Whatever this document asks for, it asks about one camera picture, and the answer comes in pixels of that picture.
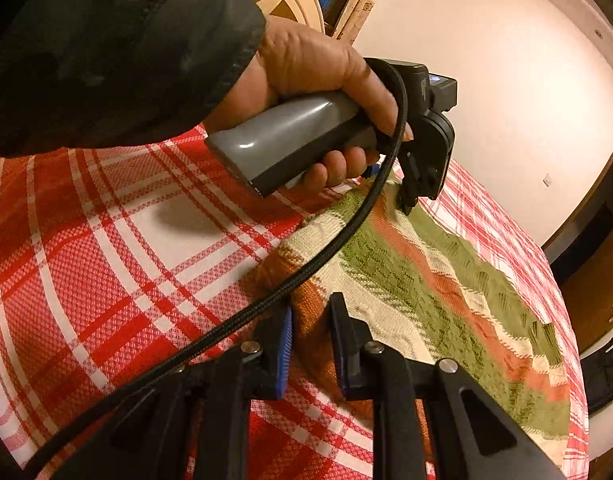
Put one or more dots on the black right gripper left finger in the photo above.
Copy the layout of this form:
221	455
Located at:
255	369

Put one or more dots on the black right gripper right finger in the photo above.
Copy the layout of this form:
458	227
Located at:
368	370

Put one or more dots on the green striped knit sweater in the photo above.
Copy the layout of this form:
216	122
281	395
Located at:
426	293

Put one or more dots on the dark jacket sleeve forearm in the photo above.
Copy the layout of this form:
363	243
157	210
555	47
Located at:
105	73

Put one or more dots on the person's left hand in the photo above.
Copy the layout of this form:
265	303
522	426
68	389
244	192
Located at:
294	59

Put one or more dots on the red white plaid bedspread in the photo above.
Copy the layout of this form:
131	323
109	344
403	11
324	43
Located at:
112	260

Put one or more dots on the beige right curtain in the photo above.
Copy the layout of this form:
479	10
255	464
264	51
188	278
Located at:
352	19

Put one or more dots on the black bag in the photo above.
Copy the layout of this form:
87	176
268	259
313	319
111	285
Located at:
597	371

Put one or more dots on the brown wooden door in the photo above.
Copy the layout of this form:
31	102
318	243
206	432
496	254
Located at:
580	254

